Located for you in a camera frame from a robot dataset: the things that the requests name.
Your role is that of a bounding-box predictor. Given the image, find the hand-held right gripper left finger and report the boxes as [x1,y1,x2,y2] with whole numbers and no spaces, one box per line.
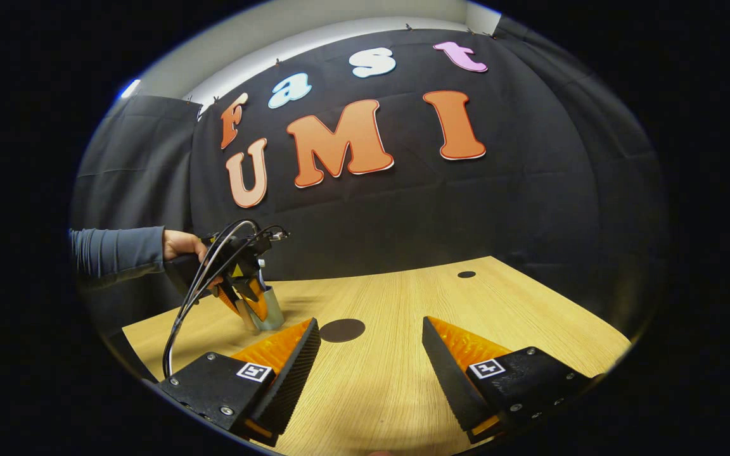
[157,318,321,447]

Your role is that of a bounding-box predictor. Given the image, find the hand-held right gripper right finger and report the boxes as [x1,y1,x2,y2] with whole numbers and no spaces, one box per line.
[422,316,594,444]

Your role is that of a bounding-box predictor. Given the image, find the grey-blue cup with wooden handle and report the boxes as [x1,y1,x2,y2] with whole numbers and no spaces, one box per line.
[238,285,285,332]

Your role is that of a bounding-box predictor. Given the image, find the dark brown round coaster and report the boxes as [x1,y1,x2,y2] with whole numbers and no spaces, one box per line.
[319,319,366,343]

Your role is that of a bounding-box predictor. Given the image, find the wooden desktop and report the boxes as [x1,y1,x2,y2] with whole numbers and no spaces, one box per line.
[121,256,632,456]

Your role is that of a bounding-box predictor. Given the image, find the black backdrop cloth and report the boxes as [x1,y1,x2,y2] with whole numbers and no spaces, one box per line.
[70,28,667,336]

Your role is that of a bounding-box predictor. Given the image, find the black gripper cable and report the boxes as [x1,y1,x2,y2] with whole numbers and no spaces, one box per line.
[162,218,286,379]

